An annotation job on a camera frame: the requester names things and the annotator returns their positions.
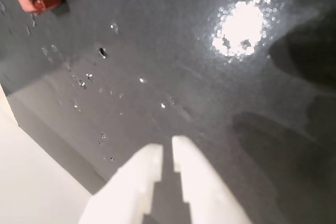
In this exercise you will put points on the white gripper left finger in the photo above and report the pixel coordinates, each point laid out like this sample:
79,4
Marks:
126,195

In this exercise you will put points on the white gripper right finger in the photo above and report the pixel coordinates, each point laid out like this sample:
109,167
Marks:
204,195

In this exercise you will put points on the black table mat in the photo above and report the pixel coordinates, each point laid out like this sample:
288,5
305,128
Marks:
183,77

